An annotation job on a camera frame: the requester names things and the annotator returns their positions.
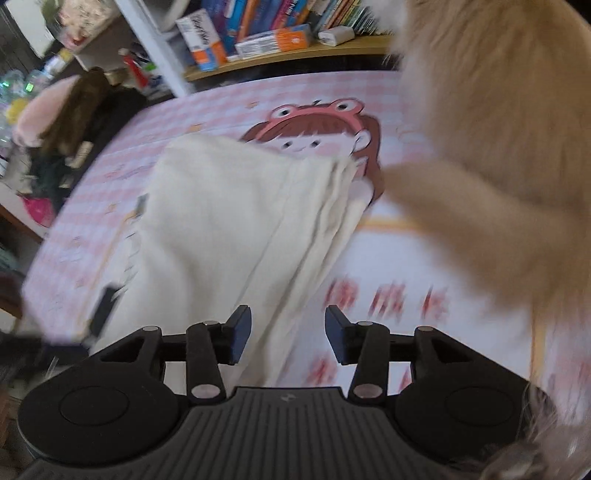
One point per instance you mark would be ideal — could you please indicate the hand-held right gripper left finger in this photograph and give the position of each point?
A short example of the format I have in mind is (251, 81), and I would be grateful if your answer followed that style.
(240, 332)

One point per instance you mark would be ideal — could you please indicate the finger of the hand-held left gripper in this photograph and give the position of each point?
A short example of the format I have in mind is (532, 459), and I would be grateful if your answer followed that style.
(104, 314)

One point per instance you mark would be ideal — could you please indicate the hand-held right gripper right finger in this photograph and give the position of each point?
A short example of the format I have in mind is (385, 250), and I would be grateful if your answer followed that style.
(334, 332)

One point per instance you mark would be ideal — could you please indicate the cream t-shirt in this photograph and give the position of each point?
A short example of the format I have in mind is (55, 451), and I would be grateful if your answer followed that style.
(221, 221)

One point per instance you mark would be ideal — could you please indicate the bright pink pouch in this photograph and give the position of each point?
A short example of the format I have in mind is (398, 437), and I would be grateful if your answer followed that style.
(39, 212)

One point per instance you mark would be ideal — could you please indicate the dark green garment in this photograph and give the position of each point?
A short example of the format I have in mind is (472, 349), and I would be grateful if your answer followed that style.
(48, 182)

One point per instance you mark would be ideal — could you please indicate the cream wristwatch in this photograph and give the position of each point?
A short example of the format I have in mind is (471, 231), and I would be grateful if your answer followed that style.
(82, 153)

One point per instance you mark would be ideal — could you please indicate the olive green garment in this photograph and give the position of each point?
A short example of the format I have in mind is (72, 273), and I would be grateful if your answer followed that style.
(76, 110)

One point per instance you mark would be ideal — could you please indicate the pink cushion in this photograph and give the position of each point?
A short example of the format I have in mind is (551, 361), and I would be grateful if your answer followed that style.
(37, 115)

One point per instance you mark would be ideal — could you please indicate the white jar with green lid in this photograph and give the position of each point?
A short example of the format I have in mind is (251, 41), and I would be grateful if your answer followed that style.
(152, 76)

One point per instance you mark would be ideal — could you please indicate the red tassel ornament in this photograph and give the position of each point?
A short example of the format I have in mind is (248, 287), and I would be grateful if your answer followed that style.
(131, 69)

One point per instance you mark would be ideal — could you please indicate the wooden bookshelf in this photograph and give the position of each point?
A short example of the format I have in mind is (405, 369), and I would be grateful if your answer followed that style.
(300, 57)

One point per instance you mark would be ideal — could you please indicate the fluffy cream cat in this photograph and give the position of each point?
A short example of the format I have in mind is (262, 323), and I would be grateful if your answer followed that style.
(508, 115)

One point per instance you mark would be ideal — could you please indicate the tall white orange box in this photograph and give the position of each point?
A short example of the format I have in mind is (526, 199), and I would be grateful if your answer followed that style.
(201, 41)

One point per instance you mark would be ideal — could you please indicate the flat white orange box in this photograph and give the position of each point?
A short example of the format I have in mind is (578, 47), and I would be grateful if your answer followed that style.
(274, 41)

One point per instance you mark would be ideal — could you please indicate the white charger plug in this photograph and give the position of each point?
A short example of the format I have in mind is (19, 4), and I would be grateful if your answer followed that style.
(336, 35)

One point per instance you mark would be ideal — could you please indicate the row of colourful books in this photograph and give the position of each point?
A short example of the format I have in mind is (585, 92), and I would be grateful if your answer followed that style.
(277, 14)

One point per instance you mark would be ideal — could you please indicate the white shelf post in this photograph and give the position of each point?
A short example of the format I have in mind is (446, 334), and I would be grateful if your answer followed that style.
(154, 46)

